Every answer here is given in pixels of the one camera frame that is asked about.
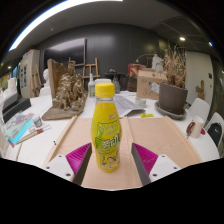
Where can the red and white box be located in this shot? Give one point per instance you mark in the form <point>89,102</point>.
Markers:
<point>135,70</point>

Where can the dried plant in grey pot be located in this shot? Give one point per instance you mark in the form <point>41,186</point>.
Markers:
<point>171,98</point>

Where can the paint brush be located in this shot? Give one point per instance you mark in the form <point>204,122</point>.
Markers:
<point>33,134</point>

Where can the long white ceiling light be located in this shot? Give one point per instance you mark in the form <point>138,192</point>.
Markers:
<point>50,13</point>

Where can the white plaster statue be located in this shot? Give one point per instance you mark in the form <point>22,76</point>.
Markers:
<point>156,63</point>

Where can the small clear glass jar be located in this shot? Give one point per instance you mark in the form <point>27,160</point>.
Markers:
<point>140,102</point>

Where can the yellow drink bottle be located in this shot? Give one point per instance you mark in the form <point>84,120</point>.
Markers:
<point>106,133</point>

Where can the flat round red coaster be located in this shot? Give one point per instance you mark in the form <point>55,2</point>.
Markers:
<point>203,131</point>

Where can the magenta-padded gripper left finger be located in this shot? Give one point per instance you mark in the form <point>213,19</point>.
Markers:
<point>60,166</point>

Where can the white cabinet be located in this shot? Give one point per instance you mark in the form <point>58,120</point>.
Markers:
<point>29,71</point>

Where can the cardboard box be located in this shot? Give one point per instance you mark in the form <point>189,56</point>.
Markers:
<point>146,83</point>

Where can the small paint jar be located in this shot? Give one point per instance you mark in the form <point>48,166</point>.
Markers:
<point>37,122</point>

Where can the white plaster bust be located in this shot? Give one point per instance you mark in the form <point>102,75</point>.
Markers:
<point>45,75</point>

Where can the grey plant saucer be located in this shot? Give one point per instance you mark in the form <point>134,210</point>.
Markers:
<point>173,116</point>

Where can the colourful picture book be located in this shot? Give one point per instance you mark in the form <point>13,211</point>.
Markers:
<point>16,126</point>

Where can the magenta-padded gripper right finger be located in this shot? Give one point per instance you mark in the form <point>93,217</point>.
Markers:
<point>163,166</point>

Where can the wooden wall figure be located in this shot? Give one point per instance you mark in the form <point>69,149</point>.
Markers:
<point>200,90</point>

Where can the clear spray bottle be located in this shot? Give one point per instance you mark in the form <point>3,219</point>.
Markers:
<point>91,88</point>

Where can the printed paper sheets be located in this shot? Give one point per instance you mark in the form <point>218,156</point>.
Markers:
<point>125,105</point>

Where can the black wall screen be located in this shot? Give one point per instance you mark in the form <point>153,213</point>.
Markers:
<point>63,51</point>

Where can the light wooden drawing board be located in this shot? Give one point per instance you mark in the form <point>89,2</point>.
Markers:
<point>78,133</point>
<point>160,136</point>

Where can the small yellow tag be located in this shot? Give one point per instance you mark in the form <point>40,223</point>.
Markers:
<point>146,115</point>

